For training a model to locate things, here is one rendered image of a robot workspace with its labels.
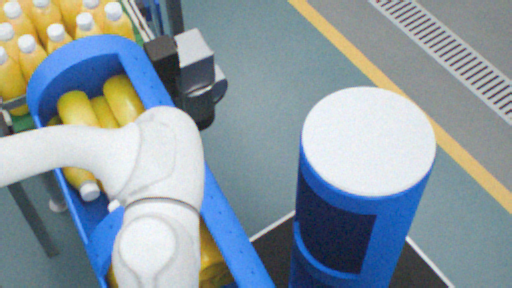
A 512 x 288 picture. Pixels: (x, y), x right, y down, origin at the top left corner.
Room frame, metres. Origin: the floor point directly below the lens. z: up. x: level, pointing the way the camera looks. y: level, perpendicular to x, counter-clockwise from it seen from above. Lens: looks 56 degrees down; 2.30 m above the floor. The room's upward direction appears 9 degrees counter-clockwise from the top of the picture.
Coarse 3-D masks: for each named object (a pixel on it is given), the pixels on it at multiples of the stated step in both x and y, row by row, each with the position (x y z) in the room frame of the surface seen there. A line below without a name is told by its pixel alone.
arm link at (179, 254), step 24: (144, 216) 0.41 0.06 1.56; (168, 216) 0.42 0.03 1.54; (192, 216) 0.44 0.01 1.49; (120, 240) 0.39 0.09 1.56; (144, 240) 0.38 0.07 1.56; (168, 240) 0.38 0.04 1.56; (192, 240) 0.40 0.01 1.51; (120, 264) 0.37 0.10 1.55; (144, 264) 0.36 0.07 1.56; (168, 264) 0.35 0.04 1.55; (192, 264) 0.37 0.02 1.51
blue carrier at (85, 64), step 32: (64, 64) 0.98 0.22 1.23; (96, 64) 1.03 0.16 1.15; (128, 64) 0.97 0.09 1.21; (32, 96) 0.96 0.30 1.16; (96, 96) 1.03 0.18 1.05; (160, 96) 0.89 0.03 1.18; (64, 192) 0.74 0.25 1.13; (96, 224) 0.73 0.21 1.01; (224, 224) 0.58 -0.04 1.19; (96, 256) 0.58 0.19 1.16; (224, 256) 0.51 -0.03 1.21; (256, 256) 0.53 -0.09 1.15
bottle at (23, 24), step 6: (24, 12) 1.31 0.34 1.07; (6, 18) 1.30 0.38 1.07; (12, 18) 1.28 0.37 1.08; (18, 18) 1.29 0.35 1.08; (24, 18) 1.29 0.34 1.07; (30, 18) 1.31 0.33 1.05; (12, 24) 1.28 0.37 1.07; (18, 24) 1.28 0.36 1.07; (24, 24) 1.28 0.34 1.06; (30, 24) 1.29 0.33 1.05; (18, 30) 1.27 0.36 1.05; (24, 30) 1.27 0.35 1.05; (30, 30) 1.28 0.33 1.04; (36, 30) 1.31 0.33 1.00; (36, 36) 1.29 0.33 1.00; (36, 42) 1.28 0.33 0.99
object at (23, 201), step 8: (8, 184) 1.19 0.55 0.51; (16, 184) 1.19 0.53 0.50; (16, 192) 1.19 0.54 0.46; (24, 192) 1.20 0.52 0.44; (16, 200) 1.19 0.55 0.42; (24, 200) 1.19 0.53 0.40; (24, 208) 1.19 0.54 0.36; (32, 208) 1.19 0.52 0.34; (24, 216) 1.18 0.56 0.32; (32, 216) 1.19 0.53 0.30; (32, 224) 1.19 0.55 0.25; (40, 224) 1.19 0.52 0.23; (40, 232) 1.19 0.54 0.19; (40, 240) 1.19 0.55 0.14; (48, 240) 1.19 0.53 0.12; (48, 248) 1.19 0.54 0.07; (56, 248) 1.20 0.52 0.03; (48, 256) 1.18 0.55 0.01
